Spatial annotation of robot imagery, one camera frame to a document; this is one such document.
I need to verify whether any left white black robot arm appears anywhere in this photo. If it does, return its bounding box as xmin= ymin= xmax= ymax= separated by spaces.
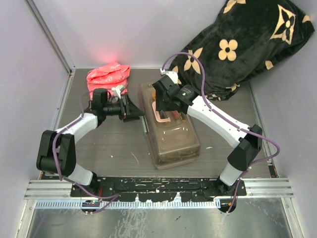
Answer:
xmin=36 ymin=86 xmax=144 ymax=196

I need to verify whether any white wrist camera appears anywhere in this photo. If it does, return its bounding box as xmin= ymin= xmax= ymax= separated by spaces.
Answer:
xmin=160 ymin=69 xmax=178 ymax=84
xmin=111 ymin=85 xmax=125 ymax=99

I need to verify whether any white slotted cable duct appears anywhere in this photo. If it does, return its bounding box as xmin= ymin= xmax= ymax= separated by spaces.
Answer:
xmin=35 ymin=199 xmax=221 ymax=210

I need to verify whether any translucent brown plastic toolbox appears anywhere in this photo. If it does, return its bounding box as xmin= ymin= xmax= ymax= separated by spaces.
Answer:
xmin=138 ymin=83 xmax=201 ymax=170

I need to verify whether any aluminium frame rail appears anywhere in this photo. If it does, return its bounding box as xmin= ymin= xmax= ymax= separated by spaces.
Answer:
xmin=24 ymin=177 xmax=294 ymax=202

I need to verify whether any pink toolbox carry handle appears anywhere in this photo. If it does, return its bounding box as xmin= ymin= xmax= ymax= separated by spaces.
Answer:
xmin=152 ymin=101 xmax=171 ymax=123

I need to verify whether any grey green toolbox latch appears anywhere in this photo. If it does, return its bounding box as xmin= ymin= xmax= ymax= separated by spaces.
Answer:
xmin=141 ymin=117 xmax=148 ymax=135

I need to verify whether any vertical aluminium corner post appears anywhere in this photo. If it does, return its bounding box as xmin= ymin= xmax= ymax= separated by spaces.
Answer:
xmin=24 ymin=0 xmax=76 ymax=74

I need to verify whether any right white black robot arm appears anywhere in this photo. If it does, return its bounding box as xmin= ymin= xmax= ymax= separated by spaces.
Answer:
xmin=152 ymin=75 xmax=263 ymax=195

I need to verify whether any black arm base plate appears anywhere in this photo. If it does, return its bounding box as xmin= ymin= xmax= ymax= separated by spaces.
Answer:
xmin=86 ymin=177 xmax=235 ymax=202

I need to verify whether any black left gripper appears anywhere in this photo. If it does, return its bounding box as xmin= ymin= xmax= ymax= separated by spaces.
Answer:
xmin=103 ymin=94 xmax=144 ymax=122

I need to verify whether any black floral plush blanket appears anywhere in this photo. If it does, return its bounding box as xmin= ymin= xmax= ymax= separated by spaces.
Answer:
xmin=169 ymin=0 xmax=315 ymax=101

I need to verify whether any pink printed cloth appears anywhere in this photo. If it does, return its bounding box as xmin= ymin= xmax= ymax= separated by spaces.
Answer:
xmin=86 ymin=61 xmax=131 ymax=91

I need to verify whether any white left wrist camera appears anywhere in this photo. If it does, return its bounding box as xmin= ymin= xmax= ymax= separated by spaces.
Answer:
xmin=111 ymin=85 xmax=125 ymax=99

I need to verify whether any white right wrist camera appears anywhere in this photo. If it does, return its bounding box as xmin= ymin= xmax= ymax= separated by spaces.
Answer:
xmin=160 ymin=69 xmax=178 ymax=84

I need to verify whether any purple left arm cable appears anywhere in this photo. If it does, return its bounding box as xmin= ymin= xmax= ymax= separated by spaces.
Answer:
xmin=53 ymin=92 xmax=122 ymax=215

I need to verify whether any red black screwdriver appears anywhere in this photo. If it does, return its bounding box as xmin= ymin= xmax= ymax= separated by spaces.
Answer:
xmin=173 ymin=111 xmax=180 ymax=118

